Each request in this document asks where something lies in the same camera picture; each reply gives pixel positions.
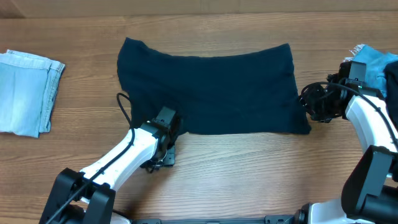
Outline dark navy t-shirt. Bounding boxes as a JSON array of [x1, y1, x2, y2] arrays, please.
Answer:
[[117, 38, 311, 135]]

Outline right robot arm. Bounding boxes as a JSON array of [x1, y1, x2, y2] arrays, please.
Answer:
[[289, 61, 397, 223]]

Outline folded light blue jeans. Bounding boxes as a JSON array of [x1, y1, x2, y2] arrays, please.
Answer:
[[1, 50, 65, 138]]

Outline dark garment on denim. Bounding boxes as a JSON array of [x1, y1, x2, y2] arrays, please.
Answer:
[[384, 62, 398, 128]]

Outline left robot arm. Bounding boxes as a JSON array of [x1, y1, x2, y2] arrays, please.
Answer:
[[40, 107, 180, 223]]

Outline crumpled blue denim garment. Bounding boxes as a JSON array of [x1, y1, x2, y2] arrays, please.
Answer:
[[343, 44, 397, 98]]

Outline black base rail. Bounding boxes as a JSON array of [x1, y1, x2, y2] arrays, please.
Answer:
[[130, 214, 352, 224]]

